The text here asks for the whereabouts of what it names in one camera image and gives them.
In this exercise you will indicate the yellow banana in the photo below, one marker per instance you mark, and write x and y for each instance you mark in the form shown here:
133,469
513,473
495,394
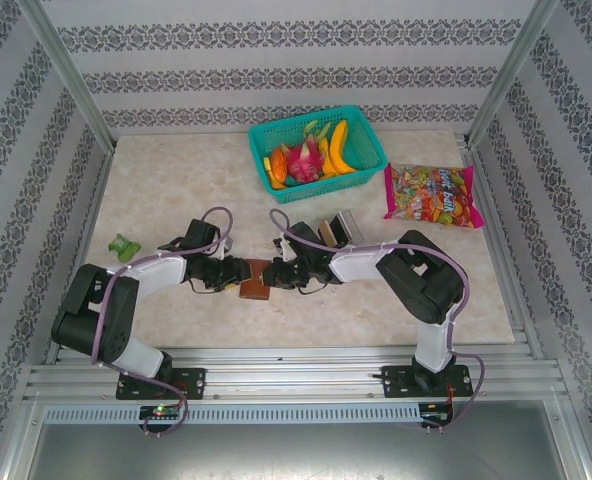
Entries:
337,150

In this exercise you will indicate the orange toy fruit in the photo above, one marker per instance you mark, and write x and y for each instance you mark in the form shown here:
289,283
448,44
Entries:
277,162

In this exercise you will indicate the pink candy bag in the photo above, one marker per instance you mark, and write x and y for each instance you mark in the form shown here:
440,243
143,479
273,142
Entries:
426,197

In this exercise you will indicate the teal plastic basket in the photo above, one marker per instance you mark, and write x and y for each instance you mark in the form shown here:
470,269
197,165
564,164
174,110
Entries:
361,135

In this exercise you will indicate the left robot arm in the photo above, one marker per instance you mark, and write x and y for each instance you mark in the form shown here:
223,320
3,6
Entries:
156,272

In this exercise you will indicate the clear plastic card box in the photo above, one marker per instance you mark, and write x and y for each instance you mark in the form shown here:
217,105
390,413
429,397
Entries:
348,227

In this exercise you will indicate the aluminium side rail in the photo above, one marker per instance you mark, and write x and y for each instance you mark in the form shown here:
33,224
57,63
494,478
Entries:
88,225
506,240

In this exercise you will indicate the pink dragon fruit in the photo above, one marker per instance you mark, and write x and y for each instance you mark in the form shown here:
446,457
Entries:
303,160

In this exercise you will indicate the aluminium frame post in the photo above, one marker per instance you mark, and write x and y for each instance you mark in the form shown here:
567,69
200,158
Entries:
511,75
71,75

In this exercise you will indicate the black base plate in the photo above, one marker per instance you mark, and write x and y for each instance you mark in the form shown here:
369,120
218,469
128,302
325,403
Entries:
396,382
196,380

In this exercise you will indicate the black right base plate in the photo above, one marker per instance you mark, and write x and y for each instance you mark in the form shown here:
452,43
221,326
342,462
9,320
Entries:
396,382

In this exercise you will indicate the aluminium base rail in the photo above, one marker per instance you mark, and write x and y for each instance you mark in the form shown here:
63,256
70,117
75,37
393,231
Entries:
286,372

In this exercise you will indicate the green toy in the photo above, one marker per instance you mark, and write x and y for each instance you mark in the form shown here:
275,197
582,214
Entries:
123,247

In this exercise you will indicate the right circuit board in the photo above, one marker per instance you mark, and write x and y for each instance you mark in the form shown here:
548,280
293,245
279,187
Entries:
437,417

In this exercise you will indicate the gold black-striped credit card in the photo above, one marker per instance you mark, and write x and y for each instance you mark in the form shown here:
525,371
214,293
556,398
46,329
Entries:
326,235

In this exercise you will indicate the circuit board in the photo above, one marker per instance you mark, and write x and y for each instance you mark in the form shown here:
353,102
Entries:
437,417
161,411

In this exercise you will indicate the left circuit board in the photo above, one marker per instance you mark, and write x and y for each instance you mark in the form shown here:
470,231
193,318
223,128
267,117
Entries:
161,411

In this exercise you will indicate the brown leather card holder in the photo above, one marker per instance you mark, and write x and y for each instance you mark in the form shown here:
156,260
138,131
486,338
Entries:
256,290

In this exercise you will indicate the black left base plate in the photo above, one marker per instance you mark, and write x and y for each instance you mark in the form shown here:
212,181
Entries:
196,380

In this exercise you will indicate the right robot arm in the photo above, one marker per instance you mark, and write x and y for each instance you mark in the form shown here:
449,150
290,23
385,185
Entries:
356,265

